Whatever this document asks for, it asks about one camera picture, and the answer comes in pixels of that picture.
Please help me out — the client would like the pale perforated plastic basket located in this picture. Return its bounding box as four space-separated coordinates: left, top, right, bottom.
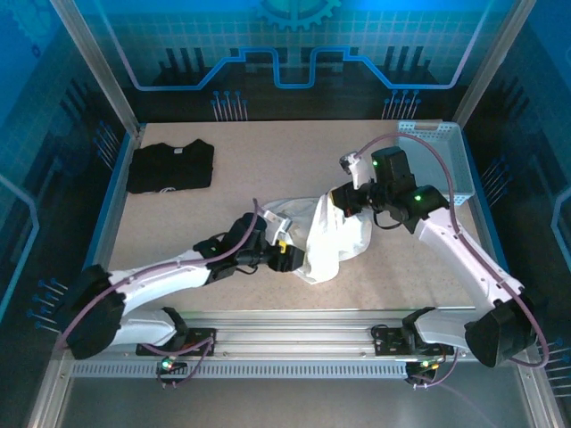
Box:
394 119 475 207

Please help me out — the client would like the aluminium frame post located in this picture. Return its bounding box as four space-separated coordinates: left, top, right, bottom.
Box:
48 0 146 137
453 0 537 130

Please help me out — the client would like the folded black t-shirt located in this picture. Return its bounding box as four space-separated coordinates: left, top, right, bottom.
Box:
126 138 216 195

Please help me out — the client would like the white t-shirt with black print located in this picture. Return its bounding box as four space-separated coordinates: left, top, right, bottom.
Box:
261 186 374 286

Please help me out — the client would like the slotted metal cable duct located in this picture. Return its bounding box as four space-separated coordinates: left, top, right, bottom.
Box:
70 360 410 380

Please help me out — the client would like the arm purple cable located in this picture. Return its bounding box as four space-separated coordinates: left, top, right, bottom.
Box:
354 132 550 389
57 198 261 390

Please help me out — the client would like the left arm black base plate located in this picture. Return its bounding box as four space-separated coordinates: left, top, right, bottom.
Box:
136 327 219 358

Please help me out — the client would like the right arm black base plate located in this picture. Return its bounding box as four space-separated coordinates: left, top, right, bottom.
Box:
372 325 460 358

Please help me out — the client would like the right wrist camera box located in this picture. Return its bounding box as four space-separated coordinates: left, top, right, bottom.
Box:
338 151 371 191

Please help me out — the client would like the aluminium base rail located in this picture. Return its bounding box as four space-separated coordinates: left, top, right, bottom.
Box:
57 307 536 380

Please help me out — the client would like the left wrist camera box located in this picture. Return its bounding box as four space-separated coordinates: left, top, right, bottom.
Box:
261 209 295 246

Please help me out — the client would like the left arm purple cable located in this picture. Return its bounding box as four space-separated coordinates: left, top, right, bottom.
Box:
57 198 261 390

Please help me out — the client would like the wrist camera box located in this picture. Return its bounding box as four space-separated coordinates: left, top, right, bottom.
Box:
261 209 295 246
338 151 371 191

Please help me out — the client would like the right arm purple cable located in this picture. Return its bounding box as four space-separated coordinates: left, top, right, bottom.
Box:
354 132 550 389

